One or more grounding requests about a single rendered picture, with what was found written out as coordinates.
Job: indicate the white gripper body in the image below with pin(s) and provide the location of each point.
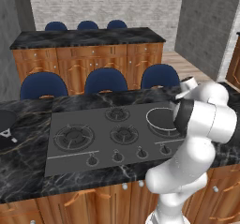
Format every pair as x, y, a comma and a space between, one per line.
182, 94

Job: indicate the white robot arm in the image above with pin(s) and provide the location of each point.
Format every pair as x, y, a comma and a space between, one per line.
190, 159

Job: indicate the blue chair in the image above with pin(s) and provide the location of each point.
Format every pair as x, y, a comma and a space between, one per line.
116, 24
43, 85
160, 75
105, 80
55, 26
87, 25

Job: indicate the silver rimmed dark pan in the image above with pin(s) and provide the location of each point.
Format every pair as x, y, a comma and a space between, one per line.
161, 128

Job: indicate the black hob knob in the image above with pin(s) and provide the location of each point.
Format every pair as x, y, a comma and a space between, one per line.
92, 161
165, 149
142, 152
117, 156

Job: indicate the wooden cupboard run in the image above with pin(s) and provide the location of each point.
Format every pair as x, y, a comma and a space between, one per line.
234, 62

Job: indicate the silver round cupboard knob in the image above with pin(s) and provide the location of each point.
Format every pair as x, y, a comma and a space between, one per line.
32, 222
125, 186
215, 189
141, 183

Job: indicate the dark grey hob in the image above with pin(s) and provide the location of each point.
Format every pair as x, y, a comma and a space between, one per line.
100, 146

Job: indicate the wooden island with marble top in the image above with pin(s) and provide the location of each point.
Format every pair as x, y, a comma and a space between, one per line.
84, 59

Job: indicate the wooden cupboard door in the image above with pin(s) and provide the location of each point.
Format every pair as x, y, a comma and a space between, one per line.
56, 210
142, 202
218, 202
115, 207

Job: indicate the black pan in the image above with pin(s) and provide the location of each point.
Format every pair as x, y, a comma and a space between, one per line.
6, 120

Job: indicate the wooden drawer front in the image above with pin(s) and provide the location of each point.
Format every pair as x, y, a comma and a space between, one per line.
18, 212

